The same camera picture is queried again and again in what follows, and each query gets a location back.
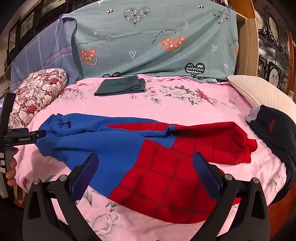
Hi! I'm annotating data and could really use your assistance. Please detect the white quilted pillow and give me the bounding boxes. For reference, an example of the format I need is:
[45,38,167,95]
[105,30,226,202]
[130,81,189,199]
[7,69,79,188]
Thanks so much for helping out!
[228,75,296,122]

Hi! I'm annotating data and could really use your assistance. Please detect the blue sweatshirt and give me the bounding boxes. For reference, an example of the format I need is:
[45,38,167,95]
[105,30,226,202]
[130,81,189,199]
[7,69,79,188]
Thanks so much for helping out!
[36,113,258,224]

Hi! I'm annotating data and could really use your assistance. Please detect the red floral pillow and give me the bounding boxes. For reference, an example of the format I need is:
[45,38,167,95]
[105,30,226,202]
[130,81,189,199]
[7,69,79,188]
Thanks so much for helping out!
[9,68,68,130]

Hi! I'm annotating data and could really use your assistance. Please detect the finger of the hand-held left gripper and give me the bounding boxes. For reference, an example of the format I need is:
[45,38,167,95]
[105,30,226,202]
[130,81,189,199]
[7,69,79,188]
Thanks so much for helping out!
[3,129,47,146]

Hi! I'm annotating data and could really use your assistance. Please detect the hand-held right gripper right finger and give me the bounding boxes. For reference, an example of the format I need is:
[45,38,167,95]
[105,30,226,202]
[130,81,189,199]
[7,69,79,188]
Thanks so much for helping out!
[192,152,271,241]

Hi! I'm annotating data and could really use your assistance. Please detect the blue plaid cloth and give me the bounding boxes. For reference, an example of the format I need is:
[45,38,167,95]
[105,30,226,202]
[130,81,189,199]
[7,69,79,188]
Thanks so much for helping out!
[10,17,79,87]

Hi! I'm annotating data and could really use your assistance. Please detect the grey cloth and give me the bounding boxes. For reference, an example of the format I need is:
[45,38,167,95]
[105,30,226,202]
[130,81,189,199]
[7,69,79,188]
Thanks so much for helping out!
[245,107,261,123]

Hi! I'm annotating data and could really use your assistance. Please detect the dark wooden display cabinet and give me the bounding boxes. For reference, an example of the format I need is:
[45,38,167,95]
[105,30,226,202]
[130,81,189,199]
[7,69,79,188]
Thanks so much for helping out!
[252,0,296,99]

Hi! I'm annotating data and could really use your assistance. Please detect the pink floral bedsheet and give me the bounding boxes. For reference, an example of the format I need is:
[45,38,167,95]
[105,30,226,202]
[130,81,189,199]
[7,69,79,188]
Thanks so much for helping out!
[14,74,287,241]

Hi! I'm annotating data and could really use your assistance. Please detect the green heart printed sheet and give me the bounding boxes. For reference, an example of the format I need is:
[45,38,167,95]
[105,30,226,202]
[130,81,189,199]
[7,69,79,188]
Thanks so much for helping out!
[70,0,239,81]

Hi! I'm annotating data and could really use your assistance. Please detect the dark navy garment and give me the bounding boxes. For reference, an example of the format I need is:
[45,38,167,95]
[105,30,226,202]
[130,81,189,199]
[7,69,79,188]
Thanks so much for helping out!
[245,105,296,205]

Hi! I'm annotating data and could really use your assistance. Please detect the person's left hand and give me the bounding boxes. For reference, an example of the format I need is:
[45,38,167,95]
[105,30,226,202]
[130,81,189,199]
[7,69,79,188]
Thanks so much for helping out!
[6,147,18,186]

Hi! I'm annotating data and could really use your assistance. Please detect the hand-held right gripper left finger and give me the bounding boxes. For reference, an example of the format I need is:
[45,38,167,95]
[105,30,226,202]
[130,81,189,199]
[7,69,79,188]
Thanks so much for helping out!
[23,153,102,241]

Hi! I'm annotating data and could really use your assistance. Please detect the folded dark green cloth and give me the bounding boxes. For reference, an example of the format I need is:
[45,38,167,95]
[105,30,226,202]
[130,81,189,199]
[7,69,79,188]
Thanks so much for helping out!
[94,75,146,97]

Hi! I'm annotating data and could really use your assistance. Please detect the wooden bed frame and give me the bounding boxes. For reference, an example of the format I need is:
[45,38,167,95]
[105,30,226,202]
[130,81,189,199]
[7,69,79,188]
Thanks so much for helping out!
[228,0,260,77]

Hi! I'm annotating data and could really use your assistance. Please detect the black framed picture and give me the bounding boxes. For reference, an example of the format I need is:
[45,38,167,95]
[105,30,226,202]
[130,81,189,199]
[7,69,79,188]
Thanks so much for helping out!
[8,24,19,55]
[19,10,36,39]

